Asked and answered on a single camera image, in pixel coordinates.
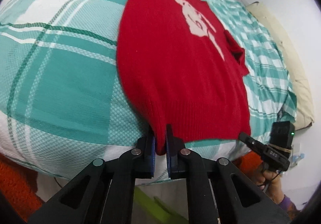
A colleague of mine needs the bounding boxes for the cream pillow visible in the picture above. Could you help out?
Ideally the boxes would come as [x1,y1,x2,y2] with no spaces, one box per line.
[246,2,314,130]

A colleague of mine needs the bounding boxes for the green object under bed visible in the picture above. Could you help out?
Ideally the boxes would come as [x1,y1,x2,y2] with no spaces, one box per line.
[134,186,189,223]

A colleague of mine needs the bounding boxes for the orange fuzzy stool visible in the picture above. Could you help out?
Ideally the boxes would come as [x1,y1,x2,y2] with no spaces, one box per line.
[1,155,44,221]

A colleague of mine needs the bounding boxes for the teal plaid bed cover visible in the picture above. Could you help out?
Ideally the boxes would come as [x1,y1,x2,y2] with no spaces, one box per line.
[1,0,297,179]

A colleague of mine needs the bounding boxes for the right hand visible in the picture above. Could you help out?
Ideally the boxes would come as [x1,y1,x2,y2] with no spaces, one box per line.
[251,166,284,204]

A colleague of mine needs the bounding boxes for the red knit sweater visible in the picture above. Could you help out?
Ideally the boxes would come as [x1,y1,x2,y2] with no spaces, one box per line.
[116,0,251,155]

